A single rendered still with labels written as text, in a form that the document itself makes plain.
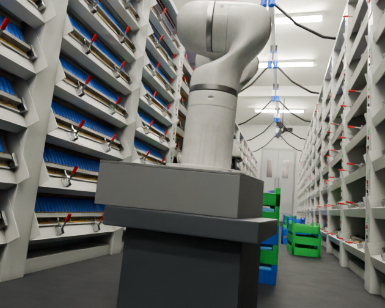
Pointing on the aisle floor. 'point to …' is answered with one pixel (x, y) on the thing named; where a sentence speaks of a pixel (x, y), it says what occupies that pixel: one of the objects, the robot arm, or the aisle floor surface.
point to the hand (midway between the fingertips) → (231, 167)
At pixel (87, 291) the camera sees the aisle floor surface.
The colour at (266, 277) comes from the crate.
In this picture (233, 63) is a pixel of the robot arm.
